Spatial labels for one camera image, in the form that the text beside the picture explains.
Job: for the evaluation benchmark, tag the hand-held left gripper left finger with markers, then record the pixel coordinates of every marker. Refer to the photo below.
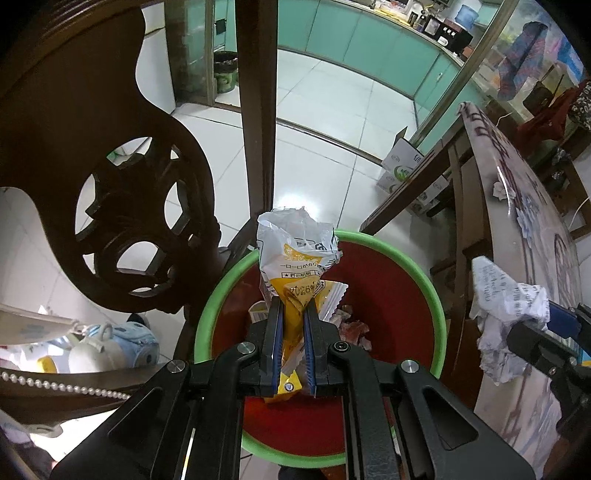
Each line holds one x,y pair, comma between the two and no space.
277,337

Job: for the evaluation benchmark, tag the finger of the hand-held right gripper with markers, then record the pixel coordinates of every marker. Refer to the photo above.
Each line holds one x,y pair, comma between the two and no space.
563,318
535,344

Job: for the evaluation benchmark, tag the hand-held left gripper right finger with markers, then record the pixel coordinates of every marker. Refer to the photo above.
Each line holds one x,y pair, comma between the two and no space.
309,344

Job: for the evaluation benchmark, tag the white printed paper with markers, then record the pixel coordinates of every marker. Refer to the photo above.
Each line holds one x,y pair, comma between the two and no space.
498,295

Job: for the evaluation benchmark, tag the white yellow snack packet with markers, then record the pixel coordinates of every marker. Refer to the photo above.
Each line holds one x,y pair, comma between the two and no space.
286,258

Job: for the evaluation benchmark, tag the red bin with green rim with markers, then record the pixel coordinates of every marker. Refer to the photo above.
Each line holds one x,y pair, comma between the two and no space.
392,286

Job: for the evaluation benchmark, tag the crumpled pink paper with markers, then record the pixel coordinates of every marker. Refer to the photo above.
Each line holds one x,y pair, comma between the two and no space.
353,328

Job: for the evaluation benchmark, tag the white serrated wrapper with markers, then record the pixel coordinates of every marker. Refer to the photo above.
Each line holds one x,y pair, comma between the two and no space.
333,297

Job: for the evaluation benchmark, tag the crumpled white tissue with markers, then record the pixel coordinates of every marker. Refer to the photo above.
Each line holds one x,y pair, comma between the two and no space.
499,190

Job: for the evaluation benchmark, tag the blue plush toy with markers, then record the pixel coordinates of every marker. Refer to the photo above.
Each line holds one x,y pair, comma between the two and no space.
134,346

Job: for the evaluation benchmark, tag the white green carton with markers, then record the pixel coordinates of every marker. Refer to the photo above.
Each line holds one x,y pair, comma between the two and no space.
395,181
401,152
431,194

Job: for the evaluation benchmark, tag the red cloth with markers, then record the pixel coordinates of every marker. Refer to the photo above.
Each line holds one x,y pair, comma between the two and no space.
554,115

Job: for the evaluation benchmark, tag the pearl bead strand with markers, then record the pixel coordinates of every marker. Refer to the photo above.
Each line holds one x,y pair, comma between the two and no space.
60,383

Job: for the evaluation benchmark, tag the colourful hanging cloth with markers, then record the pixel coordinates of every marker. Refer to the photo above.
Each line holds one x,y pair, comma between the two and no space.
524,60

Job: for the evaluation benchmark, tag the black green kitchen bin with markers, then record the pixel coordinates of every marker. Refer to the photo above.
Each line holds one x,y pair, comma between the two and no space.
225,74

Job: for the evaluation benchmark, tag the glass sliding door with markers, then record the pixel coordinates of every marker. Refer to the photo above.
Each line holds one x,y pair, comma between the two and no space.
198,50

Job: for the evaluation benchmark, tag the carved wooden chair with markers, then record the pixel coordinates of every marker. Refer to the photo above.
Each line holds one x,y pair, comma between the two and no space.
69,115

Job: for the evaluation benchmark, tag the teal kitchen cabinets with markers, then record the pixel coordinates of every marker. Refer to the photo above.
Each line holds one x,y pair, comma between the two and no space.
369,41

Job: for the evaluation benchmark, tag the blue water jug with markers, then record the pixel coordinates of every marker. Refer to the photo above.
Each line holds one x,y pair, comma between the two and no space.
467,16

